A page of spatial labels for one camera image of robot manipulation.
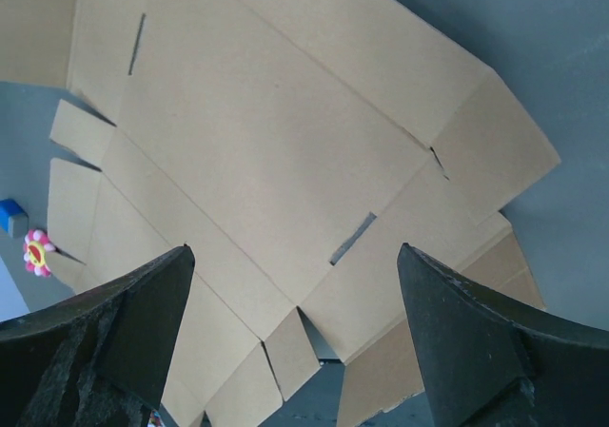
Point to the blue eraser block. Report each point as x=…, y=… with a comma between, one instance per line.
x=14, y=220

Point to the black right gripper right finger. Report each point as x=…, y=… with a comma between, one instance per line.
x=489, y=360

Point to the brown cardboard box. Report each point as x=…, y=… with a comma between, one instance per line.
x=295, y=145

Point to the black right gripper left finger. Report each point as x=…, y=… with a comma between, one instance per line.
x=100, y=358

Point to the pink plush flower toy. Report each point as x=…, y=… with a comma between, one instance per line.
x=37, y=245

